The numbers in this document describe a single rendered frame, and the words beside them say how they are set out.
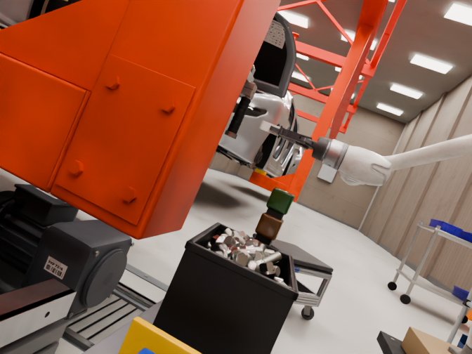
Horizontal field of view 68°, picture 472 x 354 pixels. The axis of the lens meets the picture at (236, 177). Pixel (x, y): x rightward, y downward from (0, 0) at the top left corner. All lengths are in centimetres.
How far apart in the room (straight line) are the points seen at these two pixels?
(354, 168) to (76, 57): 85
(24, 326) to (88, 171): 22
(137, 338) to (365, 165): 92
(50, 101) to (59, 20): 13
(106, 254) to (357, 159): 77
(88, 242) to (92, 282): 9
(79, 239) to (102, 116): 34
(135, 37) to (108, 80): 7
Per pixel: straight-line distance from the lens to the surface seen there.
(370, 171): 117
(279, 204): 63
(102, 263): 81
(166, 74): 51
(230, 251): 46
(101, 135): 53
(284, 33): 441
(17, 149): 62
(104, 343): 42
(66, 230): 81
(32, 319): 57
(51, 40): 64
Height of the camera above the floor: 67
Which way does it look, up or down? 2 degrees down
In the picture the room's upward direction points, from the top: 24 degrees clockwise
